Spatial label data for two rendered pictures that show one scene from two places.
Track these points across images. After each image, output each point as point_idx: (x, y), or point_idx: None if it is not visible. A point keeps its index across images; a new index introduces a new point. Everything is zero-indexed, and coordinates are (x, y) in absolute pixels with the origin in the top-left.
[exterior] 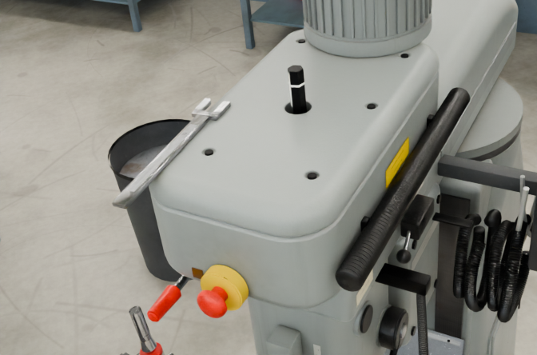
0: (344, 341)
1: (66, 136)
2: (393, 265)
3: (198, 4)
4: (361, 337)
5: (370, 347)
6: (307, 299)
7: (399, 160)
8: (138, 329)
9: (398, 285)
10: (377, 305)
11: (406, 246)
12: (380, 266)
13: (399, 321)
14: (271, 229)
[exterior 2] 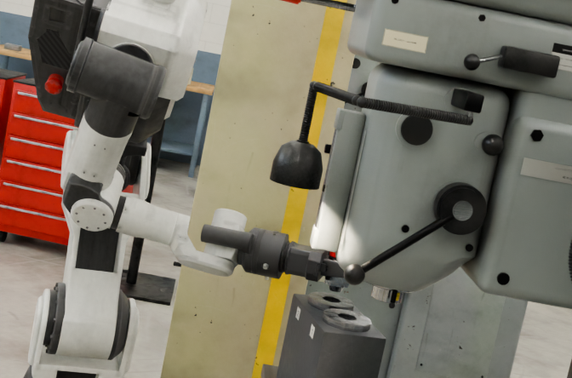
0: (383, 134)
1: None
2: (506, 148)
3: None
4: (404, 150)
5: (417, 193)
6: None
7: None
8: None
9: (457, 100)
10: (451, 155)
11: (483, 58)
12: (447, 60)
13: (460, 188)
14: None
